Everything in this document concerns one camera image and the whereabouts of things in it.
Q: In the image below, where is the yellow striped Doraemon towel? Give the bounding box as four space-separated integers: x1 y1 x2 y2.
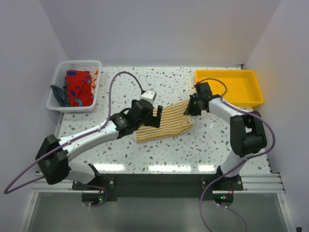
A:
134 100 194 143

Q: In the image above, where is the red patterned towel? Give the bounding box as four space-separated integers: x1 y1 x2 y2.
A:
66 70 94 107

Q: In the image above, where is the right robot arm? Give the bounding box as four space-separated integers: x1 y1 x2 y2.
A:
184 82 267 190

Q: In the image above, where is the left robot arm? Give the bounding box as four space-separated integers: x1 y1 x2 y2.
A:
35 100 163 190

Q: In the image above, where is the yellow plastic tray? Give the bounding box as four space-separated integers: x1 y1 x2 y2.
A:
195 70 264 107

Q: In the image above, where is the orange white patterned cloth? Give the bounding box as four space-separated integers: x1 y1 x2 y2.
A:
90 69 98 95

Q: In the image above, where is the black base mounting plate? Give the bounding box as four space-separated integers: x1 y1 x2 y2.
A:
72 174 244 203

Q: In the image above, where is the dark grey towel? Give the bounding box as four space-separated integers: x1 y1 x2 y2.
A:
51 85 71 107

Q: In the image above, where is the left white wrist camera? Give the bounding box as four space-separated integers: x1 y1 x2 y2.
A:
140 90 157 104

